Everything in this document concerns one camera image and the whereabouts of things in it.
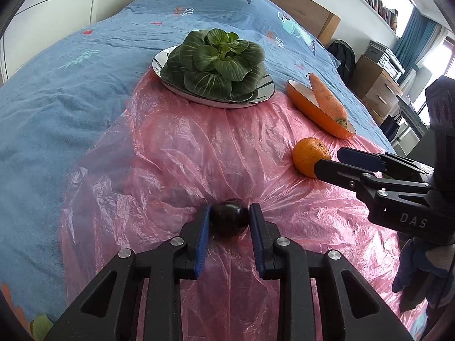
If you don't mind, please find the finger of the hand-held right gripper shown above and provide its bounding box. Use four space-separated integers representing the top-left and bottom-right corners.
315 159 431 200
337 147 433 179

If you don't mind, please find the grey device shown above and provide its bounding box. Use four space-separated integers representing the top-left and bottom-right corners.
364 40 406 82

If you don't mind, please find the carrot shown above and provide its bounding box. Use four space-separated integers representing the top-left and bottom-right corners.
309 73 348 128

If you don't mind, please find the small bok choy piece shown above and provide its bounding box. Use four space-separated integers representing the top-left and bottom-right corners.
30 313 55 341

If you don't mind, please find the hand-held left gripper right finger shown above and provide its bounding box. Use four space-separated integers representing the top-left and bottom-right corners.
249 202 415 341

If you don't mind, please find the wooden drawer cabinet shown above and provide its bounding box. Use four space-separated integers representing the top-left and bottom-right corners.
350 54 404 125

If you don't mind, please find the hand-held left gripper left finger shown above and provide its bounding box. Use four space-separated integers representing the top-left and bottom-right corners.
53 203 213 341

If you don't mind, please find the black backpack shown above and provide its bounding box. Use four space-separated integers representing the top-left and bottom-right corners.
327 40 357 84

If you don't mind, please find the blue curtain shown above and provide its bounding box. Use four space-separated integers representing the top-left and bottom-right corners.
393 5 449 68

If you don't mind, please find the person's right hand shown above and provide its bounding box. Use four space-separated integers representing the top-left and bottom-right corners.
392 236 455 309

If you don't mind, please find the small dark plum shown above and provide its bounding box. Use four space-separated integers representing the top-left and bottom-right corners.
210 199 249 238

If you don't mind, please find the pink plastic sheet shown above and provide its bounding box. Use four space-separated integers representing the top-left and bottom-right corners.
59 71 427 341

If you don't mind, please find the large bok choy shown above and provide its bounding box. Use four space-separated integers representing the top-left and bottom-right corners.
164 28 266 101

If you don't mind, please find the silver metal plate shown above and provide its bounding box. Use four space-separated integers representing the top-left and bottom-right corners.
152 45 276 109

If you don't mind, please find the orange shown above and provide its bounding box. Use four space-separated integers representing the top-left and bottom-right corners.
292 137 332 179

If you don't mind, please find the orange oval dish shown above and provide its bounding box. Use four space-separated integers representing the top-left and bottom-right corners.
286 79 357 140

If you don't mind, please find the blue printed bedsheet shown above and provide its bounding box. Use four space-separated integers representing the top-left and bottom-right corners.
0 0 397 341

